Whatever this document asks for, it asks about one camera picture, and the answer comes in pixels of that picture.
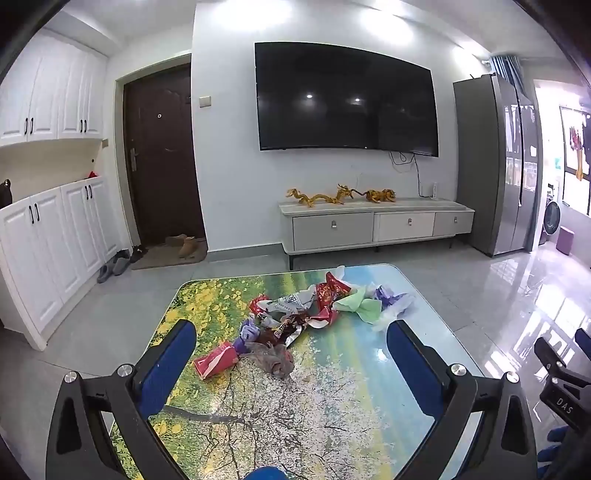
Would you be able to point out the golden dragon figure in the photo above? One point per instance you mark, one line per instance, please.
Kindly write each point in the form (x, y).
(344, 193)
(307, 198)

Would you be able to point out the grey refrigerator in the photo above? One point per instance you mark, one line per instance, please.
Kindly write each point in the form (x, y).
(489, 166)

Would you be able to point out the white shoe cabinet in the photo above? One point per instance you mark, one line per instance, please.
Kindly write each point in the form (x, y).
(51, 249)

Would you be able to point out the golden tiger figure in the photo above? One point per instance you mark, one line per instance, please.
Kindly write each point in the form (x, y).
(381, 196)

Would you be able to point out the wall light switch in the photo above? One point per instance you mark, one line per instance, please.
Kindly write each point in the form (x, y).
(205, 101)

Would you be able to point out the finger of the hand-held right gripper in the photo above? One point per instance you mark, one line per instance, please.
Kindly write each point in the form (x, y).
(584, 341)
(551, 353)

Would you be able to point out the washing machine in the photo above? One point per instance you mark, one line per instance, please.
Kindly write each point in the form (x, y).
(551, 217)

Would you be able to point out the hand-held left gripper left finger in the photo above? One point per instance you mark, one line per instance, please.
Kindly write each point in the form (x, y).
(166, 369)

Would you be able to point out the brown doormat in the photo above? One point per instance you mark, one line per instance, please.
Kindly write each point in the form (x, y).
(157, 258)

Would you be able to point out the purple stool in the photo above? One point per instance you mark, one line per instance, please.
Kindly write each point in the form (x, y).
(565, 241)

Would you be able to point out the green tissue paper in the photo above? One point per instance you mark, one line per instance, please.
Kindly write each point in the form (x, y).
(362, 308)

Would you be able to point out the person's right hand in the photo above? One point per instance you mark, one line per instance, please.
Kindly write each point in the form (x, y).
(555, 438)

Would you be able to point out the grey brown plastic bag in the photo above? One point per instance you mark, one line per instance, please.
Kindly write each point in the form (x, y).
(272, 357)

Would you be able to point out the tan boot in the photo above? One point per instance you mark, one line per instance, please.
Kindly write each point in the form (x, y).
(188, 248)
(174, 240)

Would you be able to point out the large red snack packet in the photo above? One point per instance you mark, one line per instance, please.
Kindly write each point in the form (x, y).
(330, 290)

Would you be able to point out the small purple wrapper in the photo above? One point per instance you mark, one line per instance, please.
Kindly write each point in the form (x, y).
(249, 333)

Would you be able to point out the white wall cabinet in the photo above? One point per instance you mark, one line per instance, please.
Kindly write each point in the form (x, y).
(51, 87)

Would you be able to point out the small red packet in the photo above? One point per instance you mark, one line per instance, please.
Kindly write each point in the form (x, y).
(214, 362)

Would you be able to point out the hanging clothes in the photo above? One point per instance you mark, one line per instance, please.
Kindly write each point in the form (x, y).
(579, 147)

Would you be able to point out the brown chocolate wrapper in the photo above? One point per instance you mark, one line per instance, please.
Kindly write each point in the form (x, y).
(281, 330)

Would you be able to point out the white printed plastic packet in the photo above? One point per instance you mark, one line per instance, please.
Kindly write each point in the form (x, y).
(293, 302)

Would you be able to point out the black bag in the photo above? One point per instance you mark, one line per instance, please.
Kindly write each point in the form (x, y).
(5, 194)

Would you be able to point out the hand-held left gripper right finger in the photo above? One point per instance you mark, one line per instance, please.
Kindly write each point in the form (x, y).
(411, 364)

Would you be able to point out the grey slipper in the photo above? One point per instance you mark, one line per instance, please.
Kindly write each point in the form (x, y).
(103, 274)
(121, 265)

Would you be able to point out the red foil wrapper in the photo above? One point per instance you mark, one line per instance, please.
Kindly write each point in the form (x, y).
(323, 319)

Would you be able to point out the white television cabinet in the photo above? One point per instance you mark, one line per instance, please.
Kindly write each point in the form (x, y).
(369, 207)

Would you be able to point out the black shoes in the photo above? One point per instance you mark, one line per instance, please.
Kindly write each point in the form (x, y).
(137, 253)

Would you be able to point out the blue curtain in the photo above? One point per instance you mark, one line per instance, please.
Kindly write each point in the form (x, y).
(508, 69)

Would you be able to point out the dark brown entrance door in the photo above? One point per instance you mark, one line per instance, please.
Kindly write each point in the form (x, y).
(161, 157)

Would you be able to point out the black wall television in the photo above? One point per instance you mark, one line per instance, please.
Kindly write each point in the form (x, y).
(346, 97)

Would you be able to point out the white cabinet drawer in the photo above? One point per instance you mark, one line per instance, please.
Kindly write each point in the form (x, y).
(332, 230)
(406, 226)
(455, 222)

